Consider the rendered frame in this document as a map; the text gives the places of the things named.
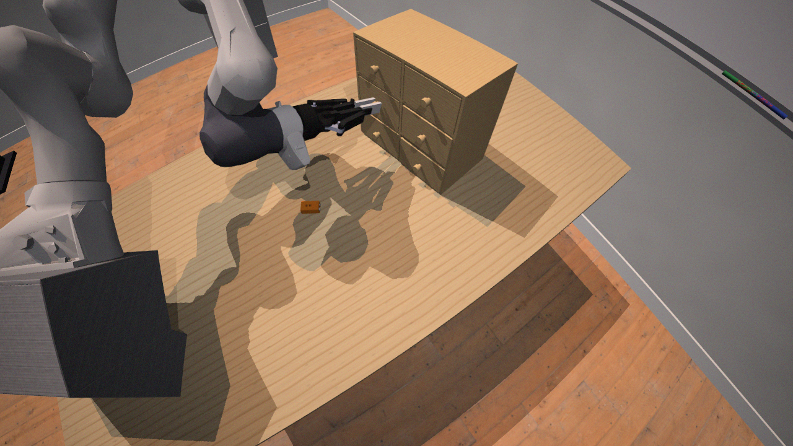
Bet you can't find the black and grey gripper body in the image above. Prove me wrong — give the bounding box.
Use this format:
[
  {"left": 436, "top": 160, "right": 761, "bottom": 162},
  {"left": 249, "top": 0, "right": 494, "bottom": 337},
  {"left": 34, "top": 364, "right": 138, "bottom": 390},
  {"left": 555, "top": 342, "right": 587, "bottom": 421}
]
[{"left": 293, "top": 103, "right": 336, "bottom": 141}]

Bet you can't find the small brown wooden chest of drawers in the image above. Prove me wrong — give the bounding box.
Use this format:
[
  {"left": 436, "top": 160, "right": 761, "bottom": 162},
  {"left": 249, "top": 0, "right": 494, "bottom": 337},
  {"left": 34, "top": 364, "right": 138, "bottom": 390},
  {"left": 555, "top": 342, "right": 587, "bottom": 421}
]
[{"left": 353, "top": 9, "right": 518, "bottom": 195}]

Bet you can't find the orange-brown 9v battery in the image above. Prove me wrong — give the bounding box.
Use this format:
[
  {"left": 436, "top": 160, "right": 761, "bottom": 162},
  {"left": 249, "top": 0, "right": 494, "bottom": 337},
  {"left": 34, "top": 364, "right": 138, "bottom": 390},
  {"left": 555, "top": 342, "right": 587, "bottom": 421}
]
[{"left": 300, "top": 201, "right": 321, "bottom": 214}]

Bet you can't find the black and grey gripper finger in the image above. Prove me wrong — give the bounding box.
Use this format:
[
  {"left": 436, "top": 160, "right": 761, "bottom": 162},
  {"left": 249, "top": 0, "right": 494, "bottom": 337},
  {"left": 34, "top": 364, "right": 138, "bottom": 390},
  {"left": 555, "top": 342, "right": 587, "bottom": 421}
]
[
  {"left": 307, "top": 98, "right": 375, "bottom": 112},
  {"left": 322, "top": 102, "right": 382, "bottom": 136}
]

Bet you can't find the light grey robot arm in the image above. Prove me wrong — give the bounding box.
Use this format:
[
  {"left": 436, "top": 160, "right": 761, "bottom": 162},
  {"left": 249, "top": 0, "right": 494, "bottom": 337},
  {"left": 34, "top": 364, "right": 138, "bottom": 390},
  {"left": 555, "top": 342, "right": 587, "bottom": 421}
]
[{"left": 0, "top": 0, "right": 310, "bottom": 277}]

